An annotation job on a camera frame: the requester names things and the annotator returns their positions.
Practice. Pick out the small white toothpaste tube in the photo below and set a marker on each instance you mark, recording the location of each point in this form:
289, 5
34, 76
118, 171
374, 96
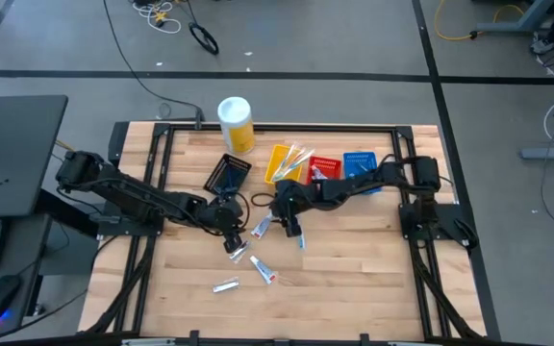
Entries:
261, 226
262, 269
319, 174

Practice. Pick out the black slotted plastic basket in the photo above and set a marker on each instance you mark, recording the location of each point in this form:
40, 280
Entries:
219, 180

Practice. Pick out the black computer mouse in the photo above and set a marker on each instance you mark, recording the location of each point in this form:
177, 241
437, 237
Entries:
0, 295

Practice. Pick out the red slotted plastic basket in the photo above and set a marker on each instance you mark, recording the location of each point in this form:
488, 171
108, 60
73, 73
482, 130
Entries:
332, 165

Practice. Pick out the blue toothbrush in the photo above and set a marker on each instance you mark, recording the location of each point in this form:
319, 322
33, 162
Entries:
287, 161
302, 241

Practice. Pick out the blue slotted plastic basket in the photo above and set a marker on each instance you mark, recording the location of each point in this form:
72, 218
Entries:
354, 163

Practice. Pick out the black aluminium table frame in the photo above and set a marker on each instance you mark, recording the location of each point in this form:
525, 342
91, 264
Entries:
306, 128

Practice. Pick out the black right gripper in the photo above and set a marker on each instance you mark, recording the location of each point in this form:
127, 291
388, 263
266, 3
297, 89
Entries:
286, 199

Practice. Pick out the yellow slotted plastic basket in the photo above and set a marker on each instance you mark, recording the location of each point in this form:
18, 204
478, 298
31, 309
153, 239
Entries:
272, 165

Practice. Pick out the yellow disinfecting wipes canister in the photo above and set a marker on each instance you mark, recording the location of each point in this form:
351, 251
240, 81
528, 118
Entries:
236, 125

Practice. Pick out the grey desk leg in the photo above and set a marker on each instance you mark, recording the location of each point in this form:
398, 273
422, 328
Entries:
522, 24

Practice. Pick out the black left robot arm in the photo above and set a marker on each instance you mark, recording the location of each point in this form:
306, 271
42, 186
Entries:
128, 192

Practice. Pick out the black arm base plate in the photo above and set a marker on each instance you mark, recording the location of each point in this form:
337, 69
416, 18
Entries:
445, 221
123, 228

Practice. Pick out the grey desk top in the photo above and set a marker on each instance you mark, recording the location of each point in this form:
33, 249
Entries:
22, 250

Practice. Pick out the person's shoe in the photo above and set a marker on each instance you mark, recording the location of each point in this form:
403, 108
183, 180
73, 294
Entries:
544, 45

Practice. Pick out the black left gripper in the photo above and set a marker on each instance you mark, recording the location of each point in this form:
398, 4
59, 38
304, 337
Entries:
226, 216

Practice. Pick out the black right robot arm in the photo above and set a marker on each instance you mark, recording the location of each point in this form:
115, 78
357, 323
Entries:
354, 185

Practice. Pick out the red toothbrush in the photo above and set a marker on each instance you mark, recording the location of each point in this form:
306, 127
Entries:
303, 157

